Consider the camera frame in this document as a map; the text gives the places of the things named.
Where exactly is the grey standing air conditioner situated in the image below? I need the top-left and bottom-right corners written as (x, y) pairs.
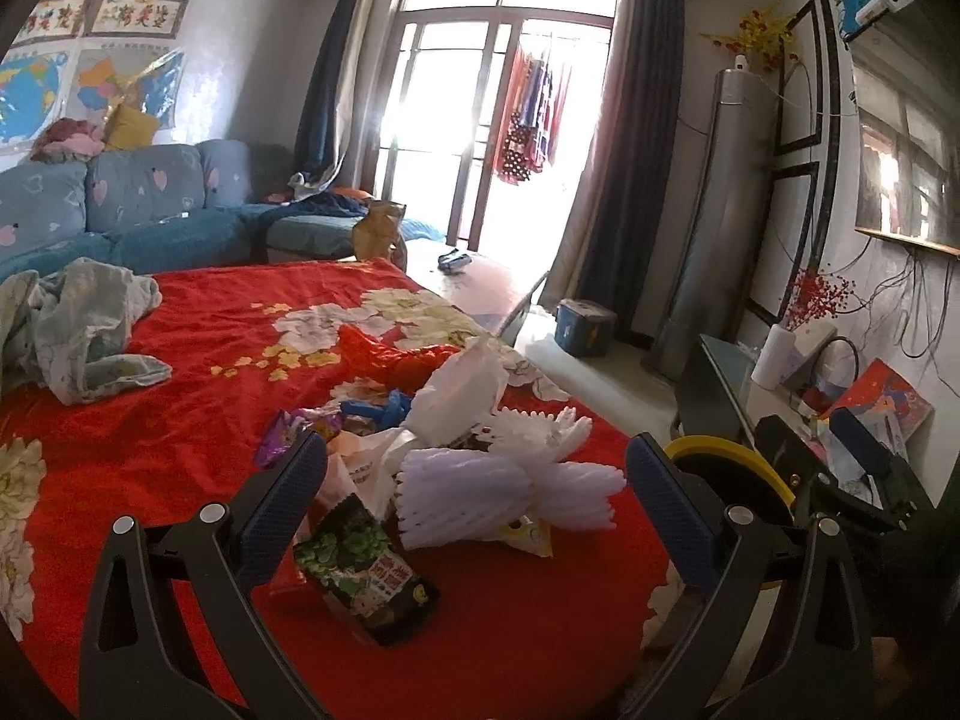
top-left (647, 68), bottom-right (776, 380)

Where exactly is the glass top tv console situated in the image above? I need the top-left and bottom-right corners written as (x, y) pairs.
top-left (670, 331), bottom-right (864, 481)

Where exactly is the red berry branch decoration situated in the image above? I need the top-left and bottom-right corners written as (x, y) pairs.
top-left (781, 268), bottom-right (854, 330)

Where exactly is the red floral blanket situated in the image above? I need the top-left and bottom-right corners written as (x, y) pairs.
top-left (2, 263), bottom-right (667, 718)

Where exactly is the yellow rimmed trash bin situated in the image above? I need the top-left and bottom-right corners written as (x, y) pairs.
top-left (665, 436), bottom-right (796, 514)

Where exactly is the blue storage bucket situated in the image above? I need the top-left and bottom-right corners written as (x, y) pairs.
top-left (555, 299), bottom-right (617, 358)

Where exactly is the purple snack wrapper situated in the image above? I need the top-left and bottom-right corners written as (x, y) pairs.
top-left (254, 408), bottom-right (343, 470)

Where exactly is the hanging laundry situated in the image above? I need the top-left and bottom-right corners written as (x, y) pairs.
top-left (493, 49), bottom-right (569, 185)

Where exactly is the wall mounted television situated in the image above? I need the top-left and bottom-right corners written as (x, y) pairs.
top-left (851, 10), bottom-right (958, 257)

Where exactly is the white paper towel roll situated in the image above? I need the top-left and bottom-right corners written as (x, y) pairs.
top-left (752, 323), bottom-right (796, 390)

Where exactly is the green snack wrapper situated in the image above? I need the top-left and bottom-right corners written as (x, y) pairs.
top-left (293, 494), bottom-right (438, 645)

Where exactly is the dark coffee table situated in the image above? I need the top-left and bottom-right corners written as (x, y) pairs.
top-left (407, 239), bottom-right (547, 346)

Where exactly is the pink clothes pile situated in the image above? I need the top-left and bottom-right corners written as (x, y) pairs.
top-left (29, 117), bottom-right (104, 164)

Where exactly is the crumpled grey green cloth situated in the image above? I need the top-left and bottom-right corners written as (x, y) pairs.
top-left (2, 257), bottom-right (172, 406)

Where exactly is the yellow cushion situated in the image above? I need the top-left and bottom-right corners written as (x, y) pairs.
top-left (104, 104), bottom-right (160, 151)

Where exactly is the china map poster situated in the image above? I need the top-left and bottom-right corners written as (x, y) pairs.
top-left (65, 44), bottom-right (185, 130)

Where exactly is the dark right curtain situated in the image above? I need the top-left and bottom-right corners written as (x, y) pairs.
top-left (578, 0), bottom-right (685, 330)

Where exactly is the world map poster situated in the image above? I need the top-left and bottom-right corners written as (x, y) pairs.
top-left (0, 52), bottom-right (68, 146)

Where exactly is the white paper bag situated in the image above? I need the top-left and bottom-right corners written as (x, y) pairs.
top-left (402, 338), bottom-right (509, 447)

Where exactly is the small toy on table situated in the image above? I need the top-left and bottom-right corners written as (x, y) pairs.
top-left (438, 249), bottom-right (472, 275)

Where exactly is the white yellow plastic bag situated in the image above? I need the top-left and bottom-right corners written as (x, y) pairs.
top-left (316, 427), bottom-right (553, 557)

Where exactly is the blue sectional sofa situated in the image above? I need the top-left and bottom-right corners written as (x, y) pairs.
top-left (2, 140), bottom-right (371, 278)

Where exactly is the red picture book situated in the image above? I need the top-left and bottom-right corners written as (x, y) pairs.
top-left (825, 358), bottom-right (934, 439)

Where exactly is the white foam fruit net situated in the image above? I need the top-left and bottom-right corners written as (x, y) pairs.
top-left (395, 406), bottom-right (626, 550)

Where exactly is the blue plastic bag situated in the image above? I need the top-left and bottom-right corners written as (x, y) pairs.
top-left (340, 390), bottom-right (412, 431)

